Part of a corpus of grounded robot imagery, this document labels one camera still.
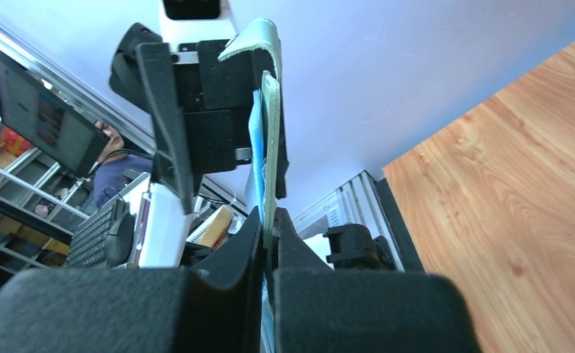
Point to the green leather card holder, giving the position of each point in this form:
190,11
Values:
259,43

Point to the seated person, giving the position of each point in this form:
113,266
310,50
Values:
109,176

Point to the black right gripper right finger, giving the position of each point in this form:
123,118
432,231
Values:
361,308

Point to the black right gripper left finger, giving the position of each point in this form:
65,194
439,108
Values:
213,306

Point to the black keyboard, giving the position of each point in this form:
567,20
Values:
87,244

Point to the computer monitor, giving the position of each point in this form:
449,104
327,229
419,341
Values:
38,115

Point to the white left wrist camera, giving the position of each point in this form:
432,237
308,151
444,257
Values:
191,21

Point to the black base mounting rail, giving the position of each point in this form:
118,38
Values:
359,222

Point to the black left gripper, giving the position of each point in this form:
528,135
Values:
216,97

